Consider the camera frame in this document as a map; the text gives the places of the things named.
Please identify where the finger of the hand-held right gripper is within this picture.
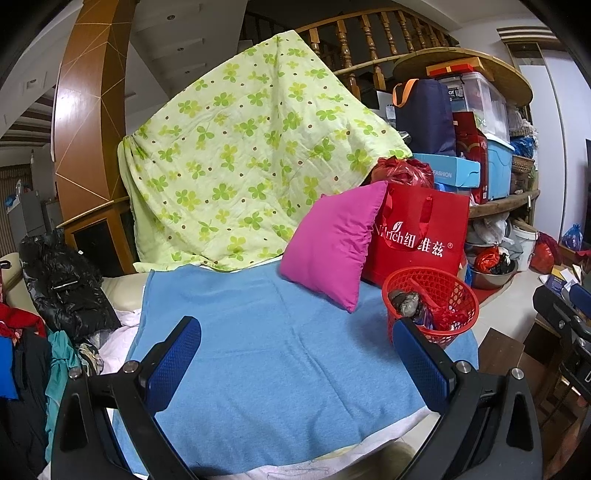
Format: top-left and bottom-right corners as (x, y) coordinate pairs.
(569, 282), (591, 320)

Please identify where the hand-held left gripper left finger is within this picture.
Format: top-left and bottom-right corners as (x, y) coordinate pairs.
(50, 316), (203, 480)

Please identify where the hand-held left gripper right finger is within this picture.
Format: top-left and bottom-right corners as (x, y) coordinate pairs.
(392, 318), (543, 480)

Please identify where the red ribbon bow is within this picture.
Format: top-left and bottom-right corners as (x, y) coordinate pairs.
(425, 291), (469, 330)

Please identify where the dark plastic bag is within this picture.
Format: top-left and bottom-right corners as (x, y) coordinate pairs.
(388, 288), (428, 319)

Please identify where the red plastic mesh basket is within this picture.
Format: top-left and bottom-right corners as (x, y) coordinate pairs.
(381, 267), (480, 349)

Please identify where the blue plastic bag with knot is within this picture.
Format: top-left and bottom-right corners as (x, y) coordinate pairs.
(560, 224), (583, 252)

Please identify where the white sheet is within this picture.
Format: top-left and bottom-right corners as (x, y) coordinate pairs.
(39, 309), (439, 480)

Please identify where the brown cardboard box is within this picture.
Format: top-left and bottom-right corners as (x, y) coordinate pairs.
(475, 327), (527, 377)

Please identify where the white bucket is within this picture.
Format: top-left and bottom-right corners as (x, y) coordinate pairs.
(508, 226), (539, 272)

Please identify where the beige sofa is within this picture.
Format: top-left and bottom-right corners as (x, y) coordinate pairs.
(0, 251), (148, 324)

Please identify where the metal basin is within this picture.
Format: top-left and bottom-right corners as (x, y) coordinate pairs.
(466, 261), (518, 291)

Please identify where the small red plastic bag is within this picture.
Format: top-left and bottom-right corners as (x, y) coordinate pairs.
(475, 247), (502, 273)

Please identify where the blue blanket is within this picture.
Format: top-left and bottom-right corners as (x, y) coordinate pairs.
(113, 264), (478, 476)

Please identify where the teal cloth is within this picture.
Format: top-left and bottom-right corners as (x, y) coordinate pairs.
(44, 330), (84, 453)

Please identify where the white plastic bag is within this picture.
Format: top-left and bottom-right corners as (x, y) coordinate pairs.
(471, 217), (509, 245)

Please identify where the black puffer jacket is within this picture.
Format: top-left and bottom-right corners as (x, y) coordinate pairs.
(18, 233), (122, 344)

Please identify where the wooden cabinet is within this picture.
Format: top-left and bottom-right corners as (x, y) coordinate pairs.
(58, 196), (137, 275)

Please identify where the red tote bag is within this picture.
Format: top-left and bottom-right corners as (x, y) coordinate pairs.
(361, 182), (472, 289)

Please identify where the magenta pillow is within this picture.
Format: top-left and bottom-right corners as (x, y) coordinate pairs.
(279, 180), (389, 313)

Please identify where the black garment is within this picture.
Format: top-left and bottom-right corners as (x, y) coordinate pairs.
(0, 328), (51, 480)

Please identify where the blue plastic storage bin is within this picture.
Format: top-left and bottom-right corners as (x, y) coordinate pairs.
(485, 136), (515, 200)

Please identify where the red garment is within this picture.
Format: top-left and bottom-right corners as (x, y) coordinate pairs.
(0, 302), (47, 340)

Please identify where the blue cloth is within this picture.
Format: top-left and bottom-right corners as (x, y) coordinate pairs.
(0, 335), (21, 400)

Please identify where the light blue shoe box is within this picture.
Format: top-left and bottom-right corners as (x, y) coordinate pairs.
(411, 152), (481, 189)

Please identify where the tall red gift box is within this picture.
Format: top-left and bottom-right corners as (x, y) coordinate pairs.
(452, 111), (489, 205)

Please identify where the grey cabinet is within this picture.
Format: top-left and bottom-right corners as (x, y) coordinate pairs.
(7, 187), (63, 238)

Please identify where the clear plastic storage box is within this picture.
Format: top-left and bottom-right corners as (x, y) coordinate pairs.
(436, 71), (511, 144)

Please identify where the green clover print quilt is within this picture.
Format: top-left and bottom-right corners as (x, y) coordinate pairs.
(117, 30), (414, 273)

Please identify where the round wooden shelf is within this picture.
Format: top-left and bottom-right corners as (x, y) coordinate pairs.
(392, 46), (541, 220)

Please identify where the flat orange red box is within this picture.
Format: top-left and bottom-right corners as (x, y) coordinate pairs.
(426, 58), (497, 78)

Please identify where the wooden arch column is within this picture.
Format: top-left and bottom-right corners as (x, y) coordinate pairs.
(51, 0), (139, 217)

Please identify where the wooden stair railing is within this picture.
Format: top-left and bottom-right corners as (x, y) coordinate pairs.
(295, 11), (460, 100)

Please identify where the navy bag with orange handle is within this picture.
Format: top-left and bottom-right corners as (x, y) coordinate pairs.
(392, 78), (458, 155)

